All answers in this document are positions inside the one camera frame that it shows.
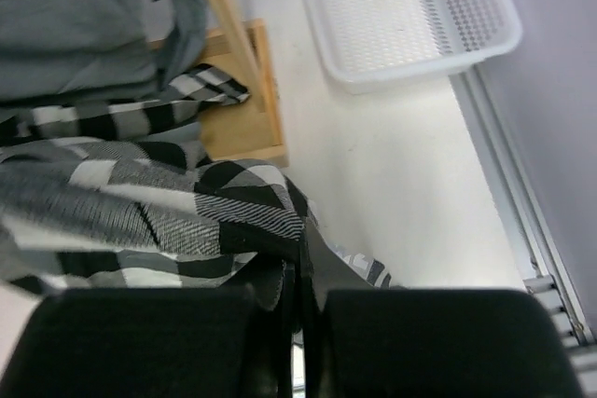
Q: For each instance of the aluminium rail frame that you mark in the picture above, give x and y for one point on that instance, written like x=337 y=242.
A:
x=538 y=261

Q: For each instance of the wooden clothes rack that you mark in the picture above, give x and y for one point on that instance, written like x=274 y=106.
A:
x=254 y=128

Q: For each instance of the grey shirt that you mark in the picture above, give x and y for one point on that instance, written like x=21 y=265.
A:
x=96 y=49

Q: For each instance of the black white plaid shirt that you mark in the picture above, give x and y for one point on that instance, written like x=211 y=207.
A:
x=91 y=197

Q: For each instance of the white plastic basket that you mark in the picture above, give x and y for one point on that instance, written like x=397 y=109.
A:
x=369 y=45

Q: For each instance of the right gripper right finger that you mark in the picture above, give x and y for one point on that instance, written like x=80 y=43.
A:
x=435 y=343

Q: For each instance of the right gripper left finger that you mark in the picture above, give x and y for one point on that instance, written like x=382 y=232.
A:
x=231 y=341

